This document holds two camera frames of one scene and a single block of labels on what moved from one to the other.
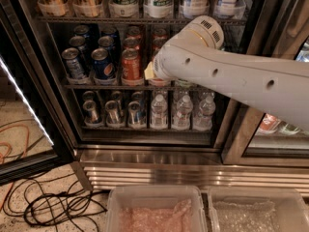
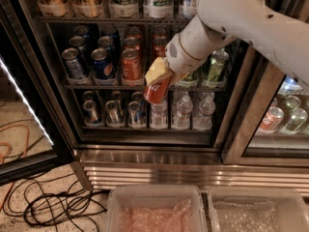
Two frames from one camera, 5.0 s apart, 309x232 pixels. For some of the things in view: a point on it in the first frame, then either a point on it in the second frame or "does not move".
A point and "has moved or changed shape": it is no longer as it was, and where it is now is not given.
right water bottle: [204, 119] does not move
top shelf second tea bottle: [158, 0] does not move
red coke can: [157, 81] has moved or changed shape
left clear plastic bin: [155, 209] does not move
